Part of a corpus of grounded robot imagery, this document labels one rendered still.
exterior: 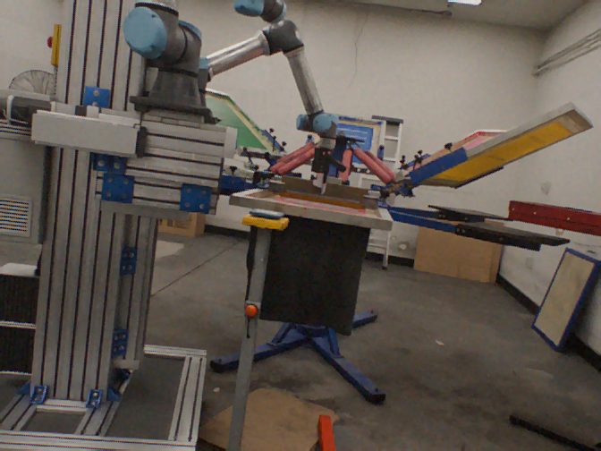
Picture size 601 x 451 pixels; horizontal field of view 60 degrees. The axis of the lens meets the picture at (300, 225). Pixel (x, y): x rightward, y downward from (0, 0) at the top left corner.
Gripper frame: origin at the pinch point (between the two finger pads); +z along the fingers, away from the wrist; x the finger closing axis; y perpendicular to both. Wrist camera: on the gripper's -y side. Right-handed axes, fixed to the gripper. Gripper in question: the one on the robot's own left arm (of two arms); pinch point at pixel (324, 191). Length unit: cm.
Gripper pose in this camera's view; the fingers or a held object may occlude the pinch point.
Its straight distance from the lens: 244.8
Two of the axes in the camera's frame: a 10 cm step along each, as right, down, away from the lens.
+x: -1.2, 1.2, -9.9
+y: -9.8, -1.6, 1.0
